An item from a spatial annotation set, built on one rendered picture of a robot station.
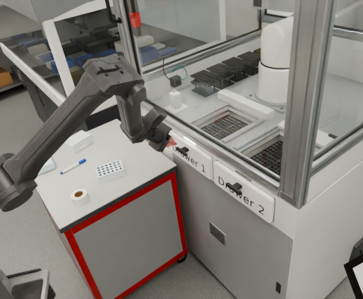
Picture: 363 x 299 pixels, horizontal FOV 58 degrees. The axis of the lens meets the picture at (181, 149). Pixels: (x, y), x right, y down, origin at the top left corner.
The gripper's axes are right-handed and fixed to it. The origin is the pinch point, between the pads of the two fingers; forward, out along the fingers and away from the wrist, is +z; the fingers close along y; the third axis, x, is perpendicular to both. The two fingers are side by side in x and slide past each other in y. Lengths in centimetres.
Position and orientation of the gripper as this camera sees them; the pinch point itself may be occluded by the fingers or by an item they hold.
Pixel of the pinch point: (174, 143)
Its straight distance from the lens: 131.4
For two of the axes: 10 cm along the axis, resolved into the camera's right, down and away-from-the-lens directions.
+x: -5.9, -4.3, 6.8
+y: 4.9, -8.6, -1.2
